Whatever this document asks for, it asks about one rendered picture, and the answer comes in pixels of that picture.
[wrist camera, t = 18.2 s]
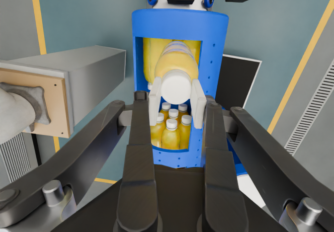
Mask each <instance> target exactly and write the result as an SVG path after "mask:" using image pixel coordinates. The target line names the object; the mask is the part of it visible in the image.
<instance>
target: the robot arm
mask: <svg viewBox="0 0 334 232"><path fill-rule="evenodd" d="M161 82H162V78H161V77H156V78H155V80H154V83H153V85H152V88H151V91H150V92H147V91H144V90H137V91H135V92H133V99H134V102H133V104H130V105H125V102H124V101H122V100H115V101H112V102H110V103H109V104H108V105H107V106H106V107H105V108H104V109H102V110H101V111H100V112H99V113H98V114H97V115H96V116H95V117H94V118H93V119H92V120H91V121H89V122H88V123H87V124H86V125H85V126H84V127H83V128H82V129H81V130H80V131H79V132H78V133H77V134H75V135H74V136H73V137H72V138H71V139H70V140H69V141H68V142H67V143H66V144H65V145H64V146H63V147H61V148H60V149H59V150H58V151H57V152H56V153H55V154H54V155H53V156H52V157H51V158H50V159H48V160H47V161H46V162H45V163H43V164H42V165H40V166H38V167H37V168H35V169H33V170H32V171H30V172H28V173H27V174H25V175H23V176H22V177H20V178H18V179H17V180H15V181H14V182H12V183H10V184H9V185H7V186H5V187H4V188H2V189H0V232H334V192H333V191H332V190H331V189H329V188H328V187H326V186H325V185H323V184H322V183H321V182H319V181H318V180H316V179H315V178H314V177H313V176H312V175H311V174H310V173H309V172H308V171H307V170H306V169H305V168H304V167H303V166H302V165H301V164H300V163H299V162H298V161H297V160H296V159H295V158H294V157H293V156H292V155H291V154H290V153H289V152H288V151H287V150H286V149H285V148H284V147H283V146H282V145H281V144H280V143H279V142H278V141H277V140H276V139H275V138H274V137H273V136H272V135H271V134H270V133H269V132H268V131H267V130H266V129H265V128H264V127H263V126H262V125H261V124H260V123H259V122H258V121H257V120H255V119H254V118H253V117H252V116H251V115H250V114H249V113H248V112H247V111H246V110H245V109H243V108H241V107H231V109H230V111H228V110H224V109H222V106H221V105H220V104H218V103H216V101H215V99H214V98H213V97H212V96H211V95H204V92H203V90H202V87H201V85H200V82H199V80H198V79H197V78H194V79H193V80H192V92H191V96H190V103H191V109H192V116H193V122H194V127H195V128H196V129H201V128H203V132H202V150H201V164H200V167H189V168H181V169H177V168H173V167H169V166H166V165H162V164H154V158H153V146H152V143H151V131H150V126H155V125H156V124H157V118H158V112H159V106H160V101H161ZM44 92H45V91H44V88H43V87H41V86H36V87H30V86H21V85H13V84H7V83H5V82H0V145H1V144H3V143H5V142H7V141H8V140H10V139H12V138H13V137H15V136H16V135H18V134H19V133H21V132H22V131H23V130H24V129H25V130H26V132H28V133H30V132H33V131H34V123H41V124H44V125H49V124H50V123H51V119H50V117H49V115H48V111H47V106H46V102H45V97H44ZM203 124H204V126H203ZM127 126H131V127H130V135H129V144H128V145H127V147H126V154H125V161H124V169H123V176H122V178H121V179H120V180H118V181H117V182H116V183H114V184H113V185H112V186H110V187H109V188H108V189H106V190H105V191H104V192H102V193H101V194H99V195H98V196H97V197H95V198H94V199H93V200H91V201H90V202H89V203H87V204H86V205H85V206H83V207H82V208H81V209H79V210H78V211H76V210H77V205H78V204H79V203H80V201H81V200H82V199H83V197H84V196H85V194H86V193H87V191H88V190H89V188H90V187H91V185H92V184H93V182H94V180H95V179H96V177H97V175H98V174H99V172H100V171H101V169H102V167H103V166H104V164H105V163H106V161H107V159H108V158H109V156H110V154H111V153H112V151H113V150H114V148H115V146H116V145H117V143H118V142H119V140H120V138H121V137H122V135H123V134H124V132H125V130H126V128H127ZM227 139H228V140H229V142H230V144H231V146H232V147H233V149H234V151H235V153H236V154H237V156H238V158H239V159H240V161H241V163H242V165H243V166H244V168H245V170H246V172H247V173H248V175H249V177H250V178H251V180H252V182H253V184H254V185H255V187H256V189H257V191H258V192H259V194H260V196H261V198H262V199H263V201H264V203H265V204H266V206H267V208H268V209H269V211H270V212H271V214H272V215H273V217H274V218H275V219H276V220H275V219H274V218H273V217H271V216H270V215H269V214H268V213H267V212H265V211H264V210H263V209H262V208H261V207H260V206H258V205H257V204H256V203H255V202H254V201H253V200H251V199H250V198H249V197H248V196H247V195H245V194H244V193H243V192H242V191H241V190H240V189H239V184H238V179H237V174H236V168H235V163H234V158H233V153H232V151H229V149H228V143H227Z"/></svg>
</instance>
